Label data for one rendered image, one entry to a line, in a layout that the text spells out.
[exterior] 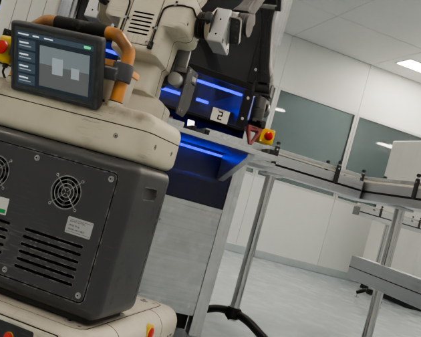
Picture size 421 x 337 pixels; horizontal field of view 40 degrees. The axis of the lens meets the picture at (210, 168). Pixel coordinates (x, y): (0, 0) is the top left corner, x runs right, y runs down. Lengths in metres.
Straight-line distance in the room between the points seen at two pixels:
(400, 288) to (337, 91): 5.65
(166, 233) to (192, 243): 0.13
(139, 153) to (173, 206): 1.30
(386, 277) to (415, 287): 0.22
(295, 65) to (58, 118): 6.62
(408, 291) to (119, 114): 1.70
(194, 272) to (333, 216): 5.59
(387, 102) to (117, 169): 7.35
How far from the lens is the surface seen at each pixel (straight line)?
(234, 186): 2.76
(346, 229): 8.33
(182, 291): 2.76
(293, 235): 7.99
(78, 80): 1.46
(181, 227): 2.71
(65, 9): 2.68
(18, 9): 2.11
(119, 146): 1.42
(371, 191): 3.11
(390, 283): 2.85
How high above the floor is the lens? 0.67
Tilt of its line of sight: 2 degrees up
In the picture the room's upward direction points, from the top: 16 degrees clockwise
